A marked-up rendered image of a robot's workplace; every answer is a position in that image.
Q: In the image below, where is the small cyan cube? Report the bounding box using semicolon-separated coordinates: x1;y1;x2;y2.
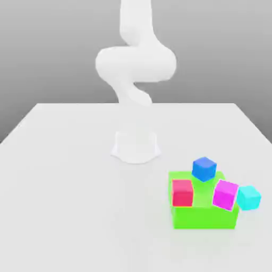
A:
236;185;262;211

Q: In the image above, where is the small magenta cube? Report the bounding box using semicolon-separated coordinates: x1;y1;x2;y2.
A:
212;179;240;211

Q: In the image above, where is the large green box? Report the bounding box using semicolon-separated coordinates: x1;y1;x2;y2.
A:
168;171;240;230

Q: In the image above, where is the small red cube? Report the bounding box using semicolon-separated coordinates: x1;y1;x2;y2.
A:
171;179;194;208

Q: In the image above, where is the small blue cube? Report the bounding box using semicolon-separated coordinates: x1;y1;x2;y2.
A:
191;156;218;183

